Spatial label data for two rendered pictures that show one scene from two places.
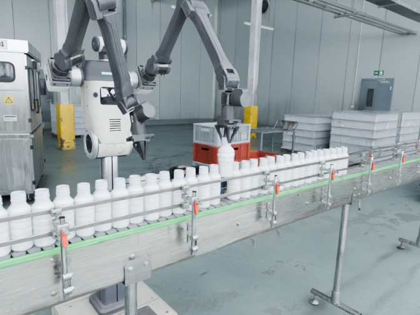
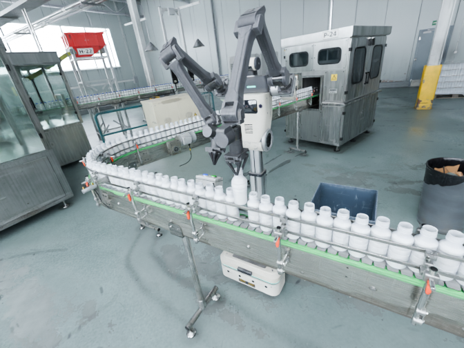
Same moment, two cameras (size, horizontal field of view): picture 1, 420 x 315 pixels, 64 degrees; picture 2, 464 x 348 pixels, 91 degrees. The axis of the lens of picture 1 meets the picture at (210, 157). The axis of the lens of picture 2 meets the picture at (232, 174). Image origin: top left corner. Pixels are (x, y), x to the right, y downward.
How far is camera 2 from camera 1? 1.44 m
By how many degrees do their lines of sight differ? 71
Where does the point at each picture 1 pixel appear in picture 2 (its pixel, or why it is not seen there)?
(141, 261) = (175, 226)
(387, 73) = not seen: outside the picture
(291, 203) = (333, 270)
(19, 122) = (337, 94)
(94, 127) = not seen: hidden behind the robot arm
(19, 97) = (341, 74)
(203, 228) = (213, 231)
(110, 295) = not seen: hidden behind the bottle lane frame
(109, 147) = (246, 143)
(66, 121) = (428, 83)
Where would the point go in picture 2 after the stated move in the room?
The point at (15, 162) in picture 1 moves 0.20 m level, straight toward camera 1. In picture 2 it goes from (331, 123) to (327, 126)
